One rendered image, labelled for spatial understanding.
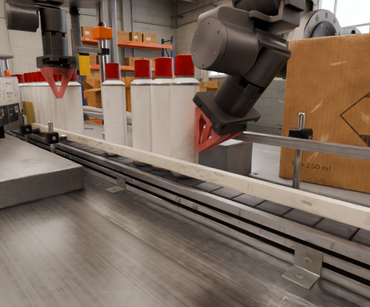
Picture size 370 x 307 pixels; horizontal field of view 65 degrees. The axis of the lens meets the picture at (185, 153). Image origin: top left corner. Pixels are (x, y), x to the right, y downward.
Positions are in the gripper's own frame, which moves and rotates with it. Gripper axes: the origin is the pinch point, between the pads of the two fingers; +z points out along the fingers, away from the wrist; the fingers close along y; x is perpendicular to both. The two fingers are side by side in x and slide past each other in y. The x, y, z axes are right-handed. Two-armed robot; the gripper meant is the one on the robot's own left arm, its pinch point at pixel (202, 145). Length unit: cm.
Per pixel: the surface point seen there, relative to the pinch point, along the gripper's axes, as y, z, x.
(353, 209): 5.0, -14.0, 20.8
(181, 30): -650, 292, -635
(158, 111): 2.5, 0.9, -10.0
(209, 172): 4.9, -1.8, 6.1
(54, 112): 2, 36, -48
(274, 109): -583, 232, -203
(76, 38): -10, 21, -66
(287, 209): 2.6, -6.3, 16.7
